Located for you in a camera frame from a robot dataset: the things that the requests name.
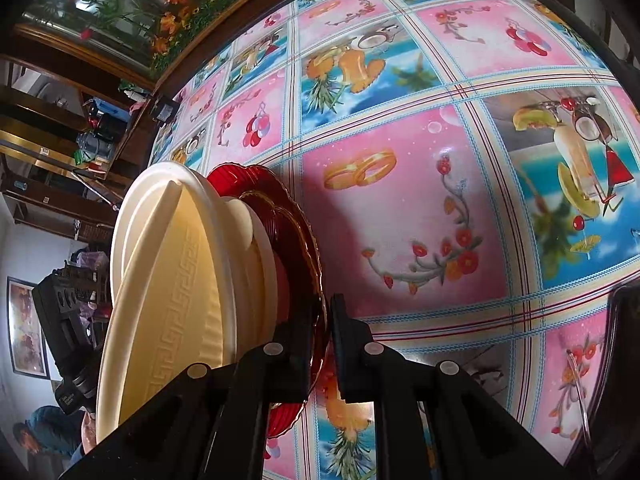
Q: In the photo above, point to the small red gold-rimmed plate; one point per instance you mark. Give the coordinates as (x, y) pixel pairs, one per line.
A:
(295, 240)

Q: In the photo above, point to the black phone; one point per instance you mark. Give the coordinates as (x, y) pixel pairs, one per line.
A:
(625, 360)

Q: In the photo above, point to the cream ribbed plastic plate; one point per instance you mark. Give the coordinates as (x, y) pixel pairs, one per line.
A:
(150, 175)

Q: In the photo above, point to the flower painting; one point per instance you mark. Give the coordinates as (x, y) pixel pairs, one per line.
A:
(125, 5)

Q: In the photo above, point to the cream patterned plastic plate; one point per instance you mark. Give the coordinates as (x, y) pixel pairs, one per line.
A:
(170, 280)

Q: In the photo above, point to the framed wall picture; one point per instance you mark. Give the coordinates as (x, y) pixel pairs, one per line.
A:
(25, 330)

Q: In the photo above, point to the large red glass plate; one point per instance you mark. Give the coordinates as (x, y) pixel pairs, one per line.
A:
(250, 175)

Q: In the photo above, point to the white foam plate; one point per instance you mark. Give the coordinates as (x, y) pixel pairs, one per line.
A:
(265, 270)

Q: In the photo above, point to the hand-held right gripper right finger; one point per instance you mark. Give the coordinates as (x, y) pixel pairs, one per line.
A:
(345, 355)

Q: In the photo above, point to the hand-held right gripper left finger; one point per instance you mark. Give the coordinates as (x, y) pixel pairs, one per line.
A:
(300, 360)

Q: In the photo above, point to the eyeglasses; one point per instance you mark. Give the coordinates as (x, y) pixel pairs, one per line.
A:
(586, 395)

